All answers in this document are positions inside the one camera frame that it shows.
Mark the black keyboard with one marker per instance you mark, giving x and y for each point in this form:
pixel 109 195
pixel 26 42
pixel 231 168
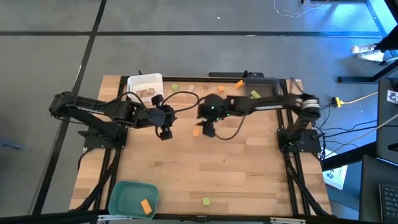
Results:
pixel 388 202

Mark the natural wood cube block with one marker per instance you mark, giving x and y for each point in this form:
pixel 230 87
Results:
pixel 150 91

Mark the orange cube block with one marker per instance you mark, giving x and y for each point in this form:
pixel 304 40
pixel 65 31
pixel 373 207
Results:
pixel 220 88
pixel 196 132

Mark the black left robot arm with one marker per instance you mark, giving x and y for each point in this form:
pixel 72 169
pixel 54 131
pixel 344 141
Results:
pixel 93 107

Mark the green cube block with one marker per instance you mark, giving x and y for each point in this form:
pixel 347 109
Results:
pixel 174 87
pixel 206 201

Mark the person's leg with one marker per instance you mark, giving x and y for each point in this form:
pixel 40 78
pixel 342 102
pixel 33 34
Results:
pixel 388 40

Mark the white printed paper sheet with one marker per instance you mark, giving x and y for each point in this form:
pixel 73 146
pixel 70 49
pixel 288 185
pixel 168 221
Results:
pixel 334 175

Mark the black aluminium table frame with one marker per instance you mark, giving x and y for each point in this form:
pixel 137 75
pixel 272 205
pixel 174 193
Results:
pixel 186 78

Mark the dark grey box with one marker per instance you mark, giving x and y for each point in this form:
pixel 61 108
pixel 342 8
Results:
pixel 387 124

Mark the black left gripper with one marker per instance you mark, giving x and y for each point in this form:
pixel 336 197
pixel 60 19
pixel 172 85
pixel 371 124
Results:
pixel 155 116

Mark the orange triangular block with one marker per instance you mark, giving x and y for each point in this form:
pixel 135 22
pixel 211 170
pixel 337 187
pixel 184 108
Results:
pixel 238 84

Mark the natural wood rectangular block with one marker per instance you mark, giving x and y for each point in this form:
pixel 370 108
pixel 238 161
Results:
pixel 190 87
pixel 142 93

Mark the teal plastic bin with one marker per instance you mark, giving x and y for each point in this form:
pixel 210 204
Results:
pixel 130 196

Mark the silver metal bracket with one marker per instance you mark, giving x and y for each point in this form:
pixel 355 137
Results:
pixel 112 217
pixel 287 221

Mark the grey translucent plastic bin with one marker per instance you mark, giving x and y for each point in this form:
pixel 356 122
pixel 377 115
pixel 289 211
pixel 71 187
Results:
pixel 262 84

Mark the orange rectangular block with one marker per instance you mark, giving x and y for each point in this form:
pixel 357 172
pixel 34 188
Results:
pixel 146 206

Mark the dark grey desk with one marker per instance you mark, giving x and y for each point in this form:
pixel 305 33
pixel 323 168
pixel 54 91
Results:
pixel 370 193

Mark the white plastic bin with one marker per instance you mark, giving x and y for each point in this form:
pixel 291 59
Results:
pixel 140 81

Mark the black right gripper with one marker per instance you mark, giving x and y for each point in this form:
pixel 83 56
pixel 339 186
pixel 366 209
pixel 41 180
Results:
pixel 214 107

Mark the white marker label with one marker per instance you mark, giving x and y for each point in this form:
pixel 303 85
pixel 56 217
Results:
pixel 392 96

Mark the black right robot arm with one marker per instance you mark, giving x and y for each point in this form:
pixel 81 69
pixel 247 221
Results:
pixel 267 104

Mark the black crossbar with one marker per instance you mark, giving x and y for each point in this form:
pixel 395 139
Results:
pixel 62 215

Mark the person's shoe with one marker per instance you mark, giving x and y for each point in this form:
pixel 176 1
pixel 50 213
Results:
pixel 370 56
pixel 362 48

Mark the black metal stand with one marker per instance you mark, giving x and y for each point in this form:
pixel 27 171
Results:
pixel 354 79

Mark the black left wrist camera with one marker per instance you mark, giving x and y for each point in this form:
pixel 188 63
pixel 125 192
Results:
pixel 157 100

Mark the green rectangular block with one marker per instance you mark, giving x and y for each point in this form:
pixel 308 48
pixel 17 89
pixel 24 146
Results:
pixel 255 94

